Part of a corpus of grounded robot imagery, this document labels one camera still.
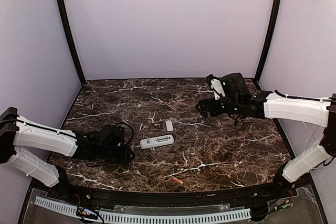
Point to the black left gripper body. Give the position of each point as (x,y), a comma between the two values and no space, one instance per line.
(126,154)

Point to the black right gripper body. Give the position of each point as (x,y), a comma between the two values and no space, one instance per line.
(210,107)

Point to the white remote control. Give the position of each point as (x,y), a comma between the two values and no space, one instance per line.
(159,141)

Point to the white battery cover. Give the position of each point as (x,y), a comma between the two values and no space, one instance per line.
(169,126)

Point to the orange battery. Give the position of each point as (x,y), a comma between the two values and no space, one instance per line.
(178,180)

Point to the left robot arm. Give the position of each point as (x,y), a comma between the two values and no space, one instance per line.
(19,133)

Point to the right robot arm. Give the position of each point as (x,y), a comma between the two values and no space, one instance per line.
(233,98)

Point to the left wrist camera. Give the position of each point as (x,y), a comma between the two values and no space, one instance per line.
(120,127)

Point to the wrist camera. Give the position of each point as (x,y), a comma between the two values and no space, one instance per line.
(216,86)
(120,127)

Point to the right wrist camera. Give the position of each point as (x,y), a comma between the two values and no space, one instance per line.
(216,86)

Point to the black front table rail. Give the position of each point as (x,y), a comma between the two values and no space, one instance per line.
(252,196)

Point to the white slotted cable duct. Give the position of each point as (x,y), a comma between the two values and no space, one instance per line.
(132,214)

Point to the right black frame post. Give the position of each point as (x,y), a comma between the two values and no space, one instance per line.
(268,39)

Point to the black frame post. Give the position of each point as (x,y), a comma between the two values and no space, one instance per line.
(70,40)
(268,39)

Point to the left black frame post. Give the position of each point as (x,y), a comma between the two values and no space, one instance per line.
(70,40)

